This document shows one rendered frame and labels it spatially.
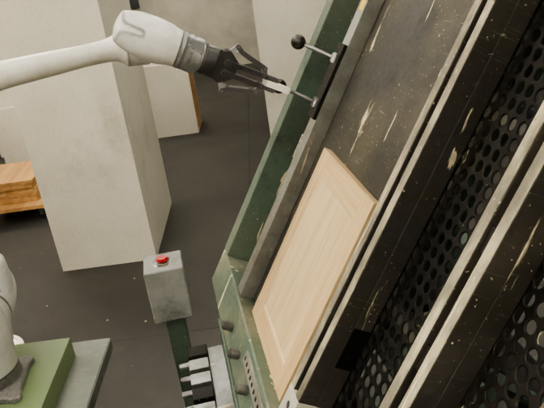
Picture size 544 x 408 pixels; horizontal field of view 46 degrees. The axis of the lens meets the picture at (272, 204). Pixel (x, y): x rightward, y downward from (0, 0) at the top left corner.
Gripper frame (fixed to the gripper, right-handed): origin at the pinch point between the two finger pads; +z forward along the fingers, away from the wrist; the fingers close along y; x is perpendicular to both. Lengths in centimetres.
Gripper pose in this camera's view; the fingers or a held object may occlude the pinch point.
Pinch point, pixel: (276, 86)
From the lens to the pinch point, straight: 163.9
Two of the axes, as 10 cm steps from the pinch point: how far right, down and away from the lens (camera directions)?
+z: 9.1, 2.9, 3.0
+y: 3.8, -8.8, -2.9
